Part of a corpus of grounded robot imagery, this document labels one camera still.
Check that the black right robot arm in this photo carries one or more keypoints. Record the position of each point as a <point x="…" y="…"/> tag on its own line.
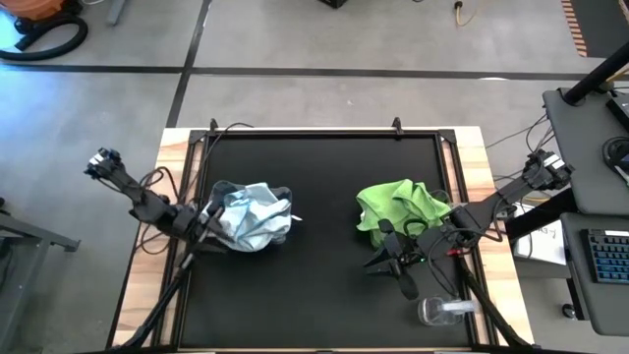
<point x="491" y="209"/>

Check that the black table mat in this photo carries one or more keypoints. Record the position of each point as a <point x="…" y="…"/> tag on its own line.
<point x="319" y="196"/>

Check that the grey side table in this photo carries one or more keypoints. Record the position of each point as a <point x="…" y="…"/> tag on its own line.
<point x="29" y="236"/>

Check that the black pole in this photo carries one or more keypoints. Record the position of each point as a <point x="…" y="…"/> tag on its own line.
<point x="594" y="76"/>

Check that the clear plastic cup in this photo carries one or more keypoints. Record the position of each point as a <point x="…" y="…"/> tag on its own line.
<point x="435" y="312"/>

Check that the clear plastic basket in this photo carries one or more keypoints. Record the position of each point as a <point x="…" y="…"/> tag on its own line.
<point x="444" y="196"/>
<point x="221" y="186"/>

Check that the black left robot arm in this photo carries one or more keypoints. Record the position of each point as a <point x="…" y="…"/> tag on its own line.
<point x="147" y="206"/>

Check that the orange vacuum cleaner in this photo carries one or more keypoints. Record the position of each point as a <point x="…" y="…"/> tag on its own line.
<point x="37" y="9"/>

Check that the black clamp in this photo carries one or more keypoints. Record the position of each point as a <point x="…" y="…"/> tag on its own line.
<point x="397" y="127"/>
<point x="214" y="125"/>

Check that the black caster wheel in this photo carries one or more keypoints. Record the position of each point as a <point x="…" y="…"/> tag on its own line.
<point x="569" y="311"/>

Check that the white paper sheet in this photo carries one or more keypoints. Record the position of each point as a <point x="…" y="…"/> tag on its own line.
<point x="548" y="243"/>

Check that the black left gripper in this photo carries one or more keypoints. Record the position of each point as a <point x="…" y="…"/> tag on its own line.
<point x="189" y="223"/>

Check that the black desk support bar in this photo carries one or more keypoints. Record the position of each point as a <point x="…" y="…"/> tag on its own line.
<point x="545" y="214"/>

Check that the grey desk with keyboard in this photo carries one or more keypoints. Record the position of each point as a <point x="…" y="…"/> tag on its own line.
<point x="609" y="310"/>

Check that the dark striped-edge floor mat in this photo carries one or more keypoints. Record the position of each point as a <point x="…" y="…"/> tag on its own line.
<point x="599" y="24"/>

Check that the black metal table frame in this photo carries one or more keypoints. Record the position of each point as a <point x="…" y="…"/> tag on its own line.
<point x="319" y="132"/>

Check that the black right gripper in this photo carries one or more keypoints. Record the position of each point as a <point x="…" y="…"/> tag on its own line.
<point x="405" y="248"/>

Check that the black round headset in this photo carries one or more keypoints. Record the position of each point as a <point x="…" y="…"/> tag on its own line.
<point x="614" y="152"/>

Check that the backlit black keyboard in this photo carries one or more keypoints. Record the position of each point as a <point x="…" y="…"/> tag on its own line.
<point x="609" y="255"/>

